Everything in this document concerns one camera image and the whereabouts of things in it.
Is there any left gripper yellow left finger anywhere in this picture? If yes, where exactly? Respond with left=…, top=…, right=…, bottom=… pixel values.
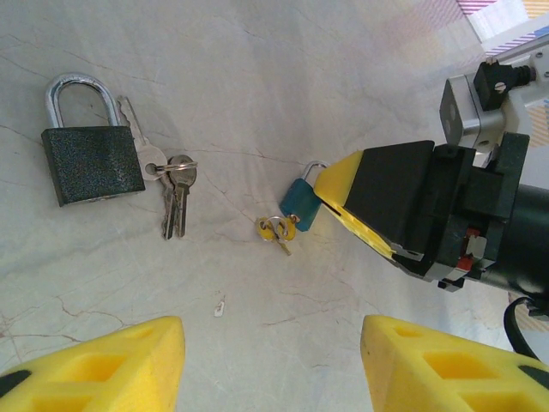
left=0, top=315, right=187, bottom=412

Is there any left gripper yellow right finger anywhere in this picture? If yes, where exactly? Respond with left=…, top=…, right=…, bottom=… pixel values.
left=359, top=314, right=549, bottom=412

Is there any small blue padlock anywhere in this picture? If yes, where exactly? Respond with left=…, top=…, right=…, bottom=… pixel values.
left=279, top=159, right=330, bottom=233

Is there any small yellow-capped key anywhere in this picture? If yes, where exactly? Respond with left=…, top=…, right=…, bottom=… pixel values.
left=274, top=214, right=299, bottom=258
left=256, top=217, right=278, bottom=245

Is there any small silver key ring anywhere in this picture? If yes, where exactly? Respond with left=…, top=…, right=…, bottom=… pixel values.
left=262, top=215, right=288, bottom=242

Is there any large silver key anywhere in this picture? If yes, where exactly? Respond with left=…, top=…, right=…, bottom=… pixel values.
left=166, top=154, right=199, bottom=238
left=115, top=94, right=167, bottom=181
left=160, top=171, right=178, bottom=241

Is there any large black padlock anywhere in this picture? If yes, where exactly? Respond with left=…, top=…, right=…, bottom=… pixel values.
left=40, top=71, right=147, bottom=209

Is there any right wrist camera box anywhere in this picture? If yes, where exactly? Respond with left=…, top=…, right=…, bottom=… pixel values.
left=439, top=56, right=540, bottom=171

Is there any thin black right gripper cable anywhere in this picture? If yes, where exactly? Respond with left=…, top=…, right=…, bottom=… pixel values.
left=502, top=294, right=549, bottom=366

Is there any large silver key ring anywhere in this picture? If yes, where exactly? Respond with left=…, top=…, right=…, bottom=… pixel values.
left=154, top=156, right=200, bottom=173

